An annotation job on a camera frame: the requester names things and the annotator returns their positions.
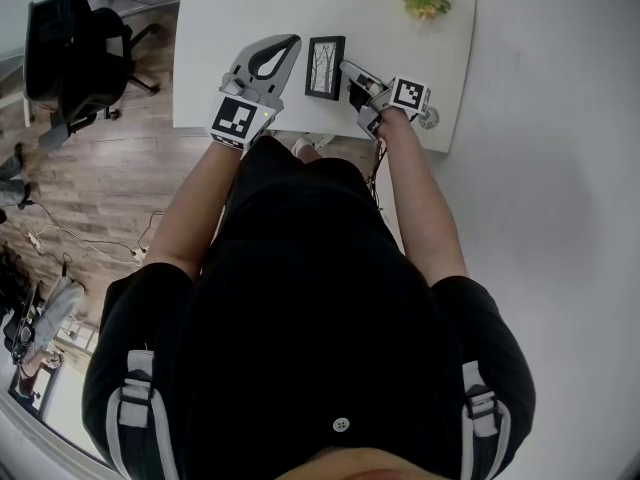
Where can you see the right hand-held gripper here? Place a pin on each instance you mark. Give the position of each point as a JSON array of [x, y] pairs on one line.
[[410, 95]]

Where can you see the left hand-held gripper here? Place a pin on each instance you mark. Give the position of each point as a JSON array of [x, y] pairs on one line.
[[232, 120]]

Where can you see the black picture frame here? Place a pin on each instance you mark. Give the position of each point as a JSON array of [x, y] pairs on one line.
[[324, 68]]

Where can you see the person's right forearm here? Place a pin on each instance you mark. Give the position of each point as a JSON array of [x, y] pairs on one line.
[[425, 203]]

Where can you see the person's left forearm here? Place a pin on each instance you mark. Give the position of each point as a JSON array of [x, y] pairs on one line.
[[195, 213]]

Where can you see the round grey desk grommet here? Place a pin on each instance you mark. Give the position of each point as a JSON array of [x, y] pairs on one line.
[[430, 119]]

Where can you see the black office chair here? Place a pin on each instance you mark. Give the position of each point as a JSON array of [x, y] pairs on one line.
[[80, 58]]

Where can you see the person's black shirt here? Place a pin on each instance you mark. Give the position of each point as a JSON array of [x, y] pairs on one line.
[[310, 308]]

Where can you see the white shirt button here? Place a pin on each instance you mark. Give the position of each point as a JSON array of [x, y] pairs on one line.
[[341, 424]]

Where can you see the person's chest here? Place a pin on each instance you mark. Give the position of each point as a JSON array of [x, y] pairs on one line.
[[360, 465]]

